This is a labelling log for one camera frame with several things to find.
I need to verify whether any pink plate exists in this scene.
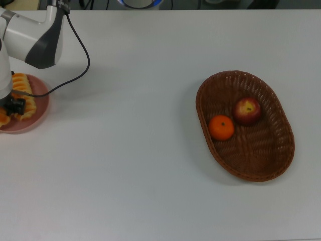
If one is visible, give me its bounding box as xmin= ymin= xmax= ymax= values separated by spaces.
xmin=0 ymin=74 xmax=50 ymax=135

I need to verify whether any red toy apple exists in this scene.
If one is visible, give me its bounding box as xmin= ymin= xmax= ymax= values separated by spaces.
xmin=232 ymin=97 xmax=262 ymax=127

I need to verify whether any toy orange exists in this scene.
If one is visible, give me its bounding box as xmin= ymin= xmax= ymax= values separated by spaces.
xmin=208 ymin=114 xmax=235 ymax=141

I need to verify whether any brown woven basket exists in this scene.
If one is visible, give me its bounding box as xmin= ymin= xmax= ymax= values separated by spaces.
xmin=195 ymin=70 xmax=295 ymax=182

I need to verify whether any braided toy bread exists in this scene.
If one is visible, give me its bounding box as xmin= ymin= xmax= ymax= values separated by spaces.
xmin=0 ymin=106 xmax=12 ymax=129

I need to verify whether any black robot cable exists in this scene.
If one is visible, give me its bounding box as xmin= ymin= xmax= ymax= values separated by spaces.
xmin=11 ymin=7 xmax=91 ymax=98

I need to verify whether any black cable strap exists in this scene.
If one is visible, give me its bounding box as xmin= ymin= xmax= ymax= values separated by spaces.
xmin=57 ymin=0 xmax=71 ymax=14

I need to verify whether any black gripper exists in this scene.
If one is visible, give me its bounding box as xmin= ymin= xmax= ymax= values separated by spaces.
xmin=0 ymin=96 xmax=27 ymax=117

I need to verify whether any ridged striped toy bread roll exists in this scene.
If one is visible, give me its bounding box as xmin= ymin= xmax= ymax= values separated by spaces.
xmin=11 ymin=72 xmax=39 ymax=122

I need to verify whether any white robot base blue ring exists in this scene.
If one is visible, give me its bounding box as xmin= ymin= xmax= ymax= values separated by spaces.
xmin=117 ymin=0 xmax=164 ymax=10

